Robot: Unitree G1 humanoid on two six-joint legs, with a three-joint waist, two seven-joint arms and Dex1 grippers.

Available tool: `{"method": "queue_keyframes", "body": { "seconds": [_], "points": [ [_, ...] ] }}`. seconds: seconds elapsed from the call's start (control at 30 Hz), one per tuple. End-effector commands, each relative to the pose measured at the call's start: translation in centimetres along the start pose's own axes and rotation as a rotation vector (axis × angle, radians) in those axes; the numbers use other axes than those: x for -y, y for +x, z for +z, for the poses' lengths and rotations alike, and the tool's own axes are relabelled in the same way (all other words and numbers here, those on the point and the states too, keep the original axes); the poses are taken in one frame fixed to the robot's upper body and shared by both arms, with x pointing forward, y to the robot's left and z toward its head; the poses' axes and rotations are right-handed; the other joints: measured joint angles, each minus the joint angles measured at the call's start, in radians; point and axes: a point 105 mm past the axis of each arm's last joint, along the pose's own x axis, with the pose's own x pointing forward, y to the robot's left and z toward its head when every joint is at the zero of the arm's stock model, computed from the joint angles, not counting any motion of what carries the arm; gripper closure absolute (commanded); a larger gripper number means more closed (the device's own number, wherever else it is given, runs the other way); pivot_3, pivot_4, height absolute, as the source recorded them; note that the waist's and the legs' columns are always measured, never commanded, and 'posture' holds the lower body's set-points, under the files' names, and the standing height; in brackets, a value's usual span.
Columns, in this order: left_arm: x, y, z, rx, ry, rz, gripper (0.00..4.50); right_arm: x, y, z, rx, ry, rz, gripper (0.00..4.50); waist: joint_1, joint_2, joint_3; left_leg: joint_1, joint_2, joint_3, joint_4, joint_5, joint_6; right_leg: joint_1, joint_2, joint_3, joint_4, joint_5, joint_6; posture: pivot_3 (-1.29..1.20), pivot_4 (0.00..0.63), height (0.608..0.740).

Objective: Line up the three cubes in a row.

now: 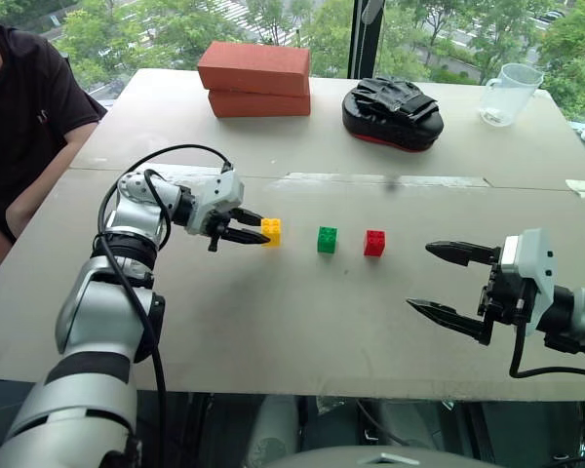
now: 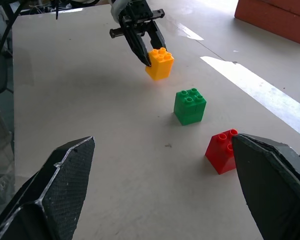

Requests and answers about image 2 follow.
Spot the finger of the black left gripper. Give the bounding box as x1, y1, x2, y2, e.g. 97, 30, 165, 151
123, 25, 153, 68
146, 20, 168, 51

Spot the red toy brick cube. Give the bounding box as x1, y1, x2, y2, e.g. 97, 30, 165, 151
204, 128, 239, 175

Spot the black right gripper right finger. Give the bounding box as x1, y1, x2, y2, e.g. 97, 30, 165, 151
231, 133, 300, 240

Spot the green toy brick cube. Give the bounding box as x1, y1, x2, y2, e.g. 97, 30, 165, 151
173, 87, 208, 126

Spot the black hanging strap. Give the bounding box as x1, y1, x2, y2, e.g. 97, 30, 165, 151
54, 0, 63, 20

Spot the black cable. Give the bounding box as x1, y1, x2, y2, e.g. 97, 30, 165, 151
0, 0, 26, 106

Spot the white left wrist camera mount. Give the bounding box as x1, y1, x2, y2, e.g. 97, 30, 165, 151
110, 0, 128, 20

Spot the yellow toy brick cube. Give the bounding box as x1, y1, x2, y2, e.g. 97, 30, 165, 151
144, 46, 175, 81

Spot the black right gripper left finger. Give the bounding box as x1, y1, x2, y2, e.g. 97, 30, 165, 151
0, 136, 96, 240

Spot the orange-brown box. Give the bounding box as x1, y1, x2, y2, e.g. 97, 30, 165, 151
234, 0, 300, 48

